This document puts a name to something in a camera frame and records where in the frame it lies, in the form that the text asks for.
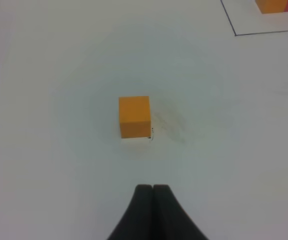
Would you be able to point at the template orange cube block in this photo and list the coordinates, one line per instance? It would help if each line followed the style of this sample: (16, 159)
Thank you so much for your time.
(271, 6)

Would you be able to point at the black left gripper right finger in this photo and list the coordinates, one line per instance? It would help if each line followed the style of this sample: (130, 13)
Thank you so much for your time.
(170, 221)

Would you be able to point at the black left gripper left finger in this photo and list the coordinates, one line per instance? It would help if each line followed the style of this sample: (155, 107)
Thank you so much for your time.
(136, 222)

